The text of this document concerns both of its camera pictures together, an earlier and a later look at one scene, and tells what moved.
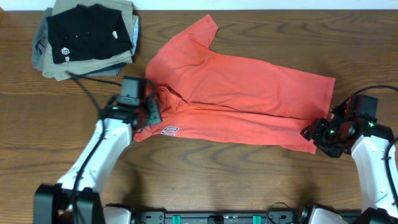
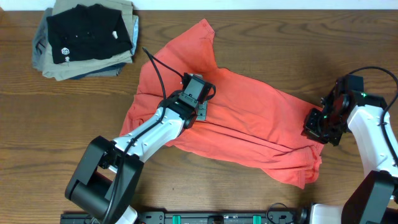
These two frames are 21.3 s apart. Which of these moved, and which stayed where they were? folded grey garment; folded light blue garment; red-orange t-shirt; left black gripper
Moved: red-orange t-shirt; left black gripper
Stayed: folded light blue garment; folded grey garment
